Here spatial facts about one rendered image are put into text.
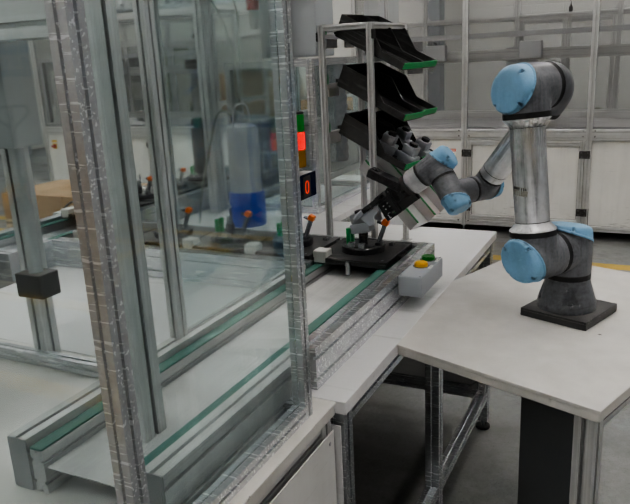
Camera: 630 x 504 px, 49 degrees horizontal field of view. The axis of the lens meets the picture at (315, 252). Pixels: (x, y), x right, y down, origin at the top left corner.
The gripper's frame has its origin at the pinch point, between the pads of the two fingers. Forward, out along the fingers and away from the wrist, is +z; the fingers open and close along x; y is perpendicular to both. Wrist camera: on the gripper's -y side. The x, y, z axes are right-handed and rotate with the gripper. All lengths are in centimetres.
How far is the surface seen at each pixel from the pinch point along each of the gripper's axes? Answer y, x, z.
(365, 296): 20.0, -36.6, -6.0
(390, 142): -14.3, 26.6, -12.7
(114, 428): 10, -134, -19
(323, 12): -91, 114, 9
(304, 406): 29, -85, -7
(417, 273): 24.2, -15.5, -12.1
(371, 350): 31, -48, -5
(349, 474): 49, -72, 4
